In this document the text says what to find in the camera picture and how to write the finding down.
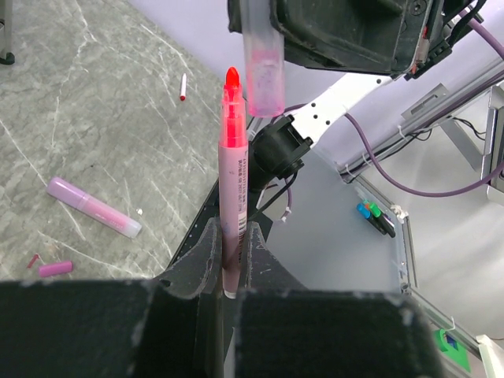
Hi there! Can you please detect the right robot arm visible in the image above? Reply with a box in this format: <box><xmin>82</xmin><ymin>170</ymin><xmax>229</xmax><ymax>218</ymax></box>
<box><xmin>228</xmin><ymin>1</ymin><xmax>483</xmax><ymax>192</ymax></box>

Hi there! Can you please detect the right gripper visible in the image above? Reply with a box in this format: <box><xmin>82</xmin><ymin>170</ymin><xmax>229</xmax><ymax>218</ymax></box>
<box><xmin>248</xmin><ymin>1</ymin><xmax>480</xmax><ymax>80</ymax></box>

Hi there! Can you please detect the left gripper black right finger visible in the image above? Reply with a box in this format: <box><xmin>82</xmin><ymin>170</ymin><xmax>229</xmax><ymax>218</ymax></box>
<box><xmin>239</xmin><ymin>222</ymin><xmax>306</xmax><ymax>291</ymax></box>

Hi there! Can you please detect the white pen with red tip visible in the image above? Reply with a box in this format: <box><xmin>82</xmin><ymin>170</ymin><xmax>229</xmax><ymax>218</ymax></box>
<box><xmin>180</xmin><ymin>73</ymin><xmax>187</xmax><ymax>102</ymax></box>

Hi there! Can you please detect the thick pink marker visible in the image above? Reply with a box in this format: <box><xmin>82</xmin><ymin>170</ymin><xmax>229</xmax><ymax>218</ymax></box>
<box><xmin>46</xmin><ymin>177</ymin><xmax>142</xmax><ymax>239</ymax></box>

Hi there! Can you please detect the green printed bracket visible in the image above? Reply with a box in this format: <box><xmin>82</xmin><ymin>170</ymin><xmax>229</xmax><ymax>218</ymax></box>
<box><xmin>433</xmin><ymin>328</ymin><xmax>471</xmax><ymax>372</ymax></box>

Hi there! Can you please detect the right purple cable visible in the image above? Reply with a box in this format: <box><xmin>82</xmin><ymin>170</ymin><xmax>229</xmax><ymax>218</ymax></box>
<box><xmin>283</xmin><ymin>17</ymin><xmax>504</xmax><ymax>224</ymax></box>

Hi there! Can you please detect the translucent highlighter cap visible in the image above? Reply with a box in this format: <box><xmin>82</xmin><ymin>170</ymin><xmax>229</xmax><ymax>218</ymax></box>
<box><xmin>239</xmin><ymin>0</ymin><xmax>285</xmax><ymax>118</ymax></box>

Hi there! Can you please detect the bundle of coloured markers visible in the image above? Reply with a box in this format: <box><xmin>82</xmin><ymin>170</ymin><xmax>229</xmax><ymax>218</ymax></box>
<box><xmin>356</xmin><ymin>201</ymin><xmax>396</xmax><ymax>238</ymax></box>

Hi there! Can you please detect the slim pink highlighter pen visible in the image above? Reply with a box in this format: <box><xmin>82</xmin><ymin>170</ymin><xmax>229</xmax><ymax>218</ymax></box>
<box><xmin>218</xmin><ymin>67</ymin><xmax>248</xmax><ymax>299</ymax></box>

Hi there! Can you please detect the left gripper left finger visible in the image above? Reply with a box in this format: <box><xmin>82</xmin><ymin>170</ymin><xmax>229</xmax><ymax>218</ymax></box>
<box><xmin>154</xmin><ymin>217</ymin><xmax>221</xmax><ymax>299</ymax></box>

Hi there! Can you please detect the small purple cap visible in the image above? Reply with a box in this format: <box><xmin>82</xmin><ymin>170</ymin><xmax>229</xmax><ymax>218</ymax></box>
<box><xmin>38</xmin><ymin>261</ymin><xmax>73</xmax><ymax>278</ymax></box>

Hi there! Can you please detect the tiny red plastic piece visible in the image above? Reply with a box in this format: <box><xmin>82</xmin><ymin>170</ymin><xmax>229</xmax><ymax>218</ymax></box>
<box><xmin>27</xmin><ymin>254</ymin><xmax>40</xmax><ymax>269</ymax></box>

